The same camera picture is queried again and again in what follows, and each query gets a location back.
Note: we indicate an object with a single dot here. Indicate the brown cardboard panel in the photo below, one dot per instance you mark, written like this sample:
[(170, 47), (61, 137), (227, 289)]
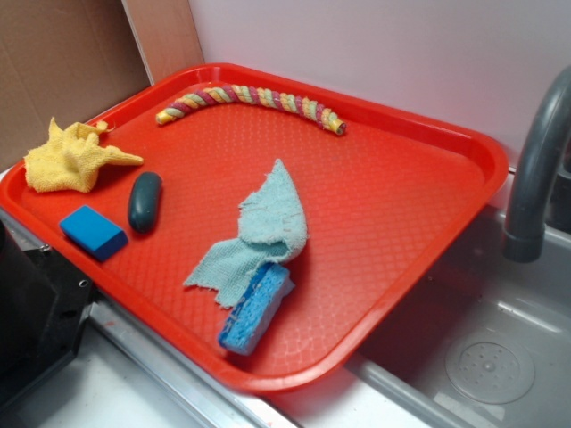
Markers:
[(71, 60)]

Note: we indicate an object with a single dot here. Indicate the grey faucet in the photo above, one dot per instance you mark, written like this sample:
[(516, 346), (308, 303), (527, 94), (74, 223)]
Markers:
[(540, 193)]

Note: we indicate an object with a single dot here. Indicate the dark green oval object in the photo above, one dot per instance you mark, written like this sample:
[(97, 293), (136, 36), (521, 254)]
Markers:
[(144, 202)]

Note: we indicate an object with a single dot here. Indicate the blue sponge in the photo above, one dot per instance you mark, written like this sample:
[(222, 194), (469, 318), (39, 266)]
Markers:
[(250, 317)]

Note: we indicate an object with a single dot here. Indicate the blue rectangular block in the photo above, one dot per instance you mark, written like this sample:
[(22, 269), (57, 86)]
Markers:
[(94, 233)]

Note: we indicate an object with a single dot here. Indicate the light blue cloth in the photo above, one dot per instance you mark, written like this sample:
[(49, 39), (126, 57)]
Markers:
[(271, 228)]

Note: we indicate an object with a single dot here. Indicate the yellow cloth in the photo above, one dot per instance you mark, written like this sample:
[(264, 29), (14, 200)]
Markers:
[(72, 157)]

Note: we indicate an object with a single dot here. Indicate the red plastic tray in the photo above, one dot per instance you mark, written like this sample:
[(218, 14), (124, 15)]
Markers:
[(382, 202)]

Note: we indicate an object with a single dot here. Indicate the grey plastic sink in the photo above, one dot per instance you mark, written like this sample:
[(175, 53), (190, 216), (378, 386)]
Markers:
[(479, 341)]

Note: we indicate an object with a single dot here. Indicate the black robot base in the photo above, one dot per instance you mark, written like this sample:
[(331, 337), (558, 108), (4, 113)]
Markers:
[(44, 305)]

